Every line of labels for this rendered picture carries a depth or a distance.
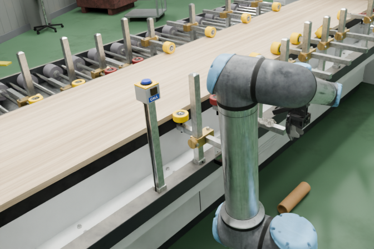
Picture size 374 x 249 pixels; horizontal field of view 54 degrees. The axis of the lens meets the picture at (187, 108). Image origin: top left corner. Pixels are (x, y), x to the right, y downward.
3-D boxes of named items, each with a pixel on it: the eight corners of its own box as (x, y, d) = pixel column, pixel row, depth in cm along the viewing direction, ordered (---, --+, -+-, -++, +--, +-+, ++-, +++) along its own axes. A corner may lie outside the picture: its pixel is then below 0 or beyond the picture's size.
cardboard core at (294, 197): (311, 184, 254) (288, 208, 236) (310, 193, 258) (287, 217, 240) (300, 179, 260) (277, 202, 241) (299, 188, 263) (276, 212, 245)
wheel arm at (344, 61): (351, 64, 219) (352, 58, 217) (348, 66, 217) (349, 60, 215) (277, 48, 251) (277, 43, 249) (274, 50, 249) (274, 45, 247)
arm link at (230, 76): (256, 269, 126) (253, 73, 86) (211, 249, 135) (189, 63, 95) (272, 235, 137) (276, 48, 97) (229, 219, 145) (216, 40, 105)
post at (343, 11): (338, 72, 276) (347, 7, 253) (336, 74, 273) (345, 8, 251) (334, 71, 278) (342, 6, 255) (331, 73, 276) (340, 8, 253)
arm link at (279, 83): (310, 62, 84) (346, 81, 142) (257, 55, 90) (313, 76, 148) (300, 112, 85) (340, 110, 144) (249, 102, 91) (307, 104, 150)
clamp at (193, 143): (215, 138, 181) (215, 129, 178) (196, 151, 172) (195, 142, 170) (205, 134, 185) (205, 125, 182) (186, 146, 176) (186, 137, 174)
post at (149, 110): (167, 188, 166) (156, 98, 145) (158, 194, 163) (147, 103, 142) (160, 184, 169) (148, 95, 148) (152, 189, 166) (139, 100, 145)
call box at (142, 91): (161, 100, 145) (159, 81, 141) (147, 106, 141) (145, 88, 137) (149, 95, 150) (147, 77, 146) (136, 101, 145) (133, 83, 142)
